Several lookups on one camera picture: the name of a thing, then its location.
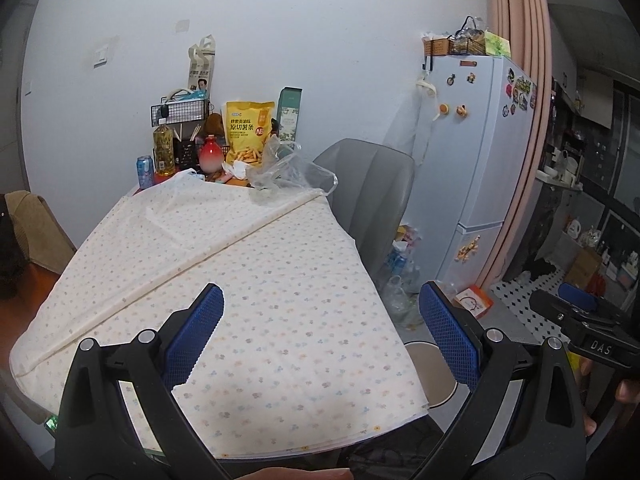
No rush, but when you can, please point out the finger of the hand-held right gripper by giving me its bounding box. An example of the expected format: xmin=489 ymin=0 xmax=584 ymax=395
xmin=557 ymin=282 xmax=599 ymax=314
xmin=529 ymin=289 xmax=640 ymax=362

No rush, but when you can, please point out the brown upholstered chair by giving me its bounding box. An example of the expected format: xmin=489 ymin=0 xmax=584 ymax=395
xmin=0 ymin=191 xmax=79 ymax=302

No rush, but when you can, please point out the cooking oil bottle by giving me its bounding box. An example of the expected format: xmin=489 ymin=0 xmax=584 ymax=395
xmin=152 ymin=121 xmax=177 ymax=177

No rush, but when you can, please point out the black utensil holder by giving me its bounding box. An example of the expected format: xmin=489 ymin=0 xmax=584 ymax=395
xmin=172 ymin=140 xmax=201 ymax=171

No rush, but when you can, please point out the black wire basket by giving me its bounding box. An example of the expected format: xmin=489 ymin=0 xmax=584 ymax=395
xmin=151 ymin=96 xmax=211 ymax=126

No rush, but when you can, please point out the red and white vase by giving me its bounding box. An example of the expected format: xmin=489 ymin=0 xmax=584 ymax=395
xmin=198 ymin=135 xmax=224 ymax=175

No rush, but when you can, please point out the pile of plastic bottles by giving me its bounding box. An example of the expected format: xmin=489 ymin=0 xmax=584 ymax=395
xmin=382 ymin=237 xmax=427 ymax=332

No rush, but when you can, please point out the dark wire basket with handle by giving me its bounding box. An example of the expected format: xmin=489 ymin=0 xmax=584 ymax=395
xmin=448 ymin=16 xmax=489 ymax=56

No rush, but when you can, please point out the printed paper tote bag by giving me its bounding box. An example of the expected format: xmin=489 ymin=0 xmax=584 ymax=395
xmin=187 ymin=34 xmax=219 ymax=101

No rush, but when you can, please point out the dotted cream tablecloth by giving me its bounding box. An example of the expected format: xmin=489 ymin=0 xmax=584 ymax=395
xmin=9 ymin=170 xmax=430 ymax=461

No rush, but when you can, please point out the grey chair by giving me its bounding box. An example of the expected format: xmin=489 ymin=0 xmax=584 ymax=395
xmin=312 ymin=138 xmax=416 ymax=262

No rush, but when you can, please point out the person's left hand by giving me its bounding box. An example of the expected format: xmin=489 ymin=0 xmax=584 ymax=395
xmin=217 ymin=467 xmax=352 ymax=480

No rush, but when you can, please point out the cardboard box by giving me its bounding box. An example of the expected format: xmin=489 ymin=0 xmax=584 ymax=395
xmin=565 ymin=247 xmax=604 ymax=291

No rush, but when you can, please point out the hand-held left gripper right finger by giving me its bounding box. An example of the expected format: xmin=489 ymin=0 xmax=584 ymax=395
xmin=415 ymin=281 xmax=588 ymax=480

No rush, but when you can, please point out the yellow snack bag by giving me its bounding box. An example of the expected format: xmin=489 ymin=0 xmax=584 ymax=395
xmin=222 ymin=101 xmax=276 ymax=166

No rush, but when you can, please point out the person's right hand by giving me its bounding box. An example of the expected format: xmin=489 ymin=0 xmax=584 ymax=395
xmin=579 ymin=354 xmax=640 ymax=437

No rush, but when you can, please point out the pink curtain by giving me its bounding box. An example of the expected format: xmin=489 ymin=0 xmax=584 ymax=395
xmin=475 ymin=0 xmax=552 ymax=287

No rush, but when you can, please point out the clear plastic bag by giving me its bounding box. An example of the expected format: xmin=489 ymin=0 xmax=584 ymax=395
xmin=247 ymin=135 xmax=339 ymax=204

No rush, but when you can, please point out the green carton box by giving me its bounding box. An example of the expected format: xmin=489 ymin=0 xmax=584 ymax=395
xmin=276 ymin=87 xmax=303 ymax=148

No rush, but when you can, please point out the beige trash can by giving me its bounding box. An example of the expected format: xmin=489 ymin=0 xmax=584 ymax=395
xmin=404 ymin=342 xmax=460 ymax=411

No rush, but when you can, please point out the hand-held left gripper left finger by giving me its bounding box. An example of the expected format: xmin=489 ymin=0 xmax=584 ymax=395
xmin=55 ymin=282 xmax=226 ymax=480

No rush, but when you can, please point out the white fridge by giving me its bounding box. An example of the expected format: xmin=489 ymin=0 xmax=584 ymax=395
xmin=415 ymin=55 xmax=539 ymax=307

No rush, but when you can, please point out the group of fridge magnets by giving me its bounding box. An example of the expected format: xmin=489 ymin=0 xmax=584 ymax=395
xmin=440 ymin=67 xmax=539 ymax=117

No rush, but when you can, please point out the orange and white box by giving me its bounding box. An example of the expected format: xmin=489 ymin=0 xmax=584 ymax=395
xmin=452 ymin=285 xmax=494 ymax=319

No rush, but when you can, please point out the green tissue box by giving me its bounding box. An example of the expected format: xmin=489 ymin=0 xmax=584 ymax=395
xmin=484 ymin=31 xmax=512 ymax=59

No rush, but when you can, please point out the brown woven basket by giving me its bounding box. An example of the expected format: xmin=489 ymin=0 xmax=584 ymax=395
xmin=422 ymin=35 xmax=451 ymax=59

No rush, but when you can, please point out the blue drink can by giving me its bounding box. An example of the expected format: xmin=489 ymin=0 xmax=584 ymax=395
xmin=136 ymin=155 xmax=155 ymax=190

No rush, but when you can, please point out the white hanging bag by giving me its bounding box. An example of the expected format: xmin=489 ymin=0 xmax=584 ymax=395
xmin=415 ymin=77 xmax=442 ymax=122

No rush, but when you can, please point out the white kettle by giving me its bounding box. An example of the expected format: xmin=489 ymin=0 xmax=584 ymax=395
xmin=557 ymin=150 xmax=584 ymax=187

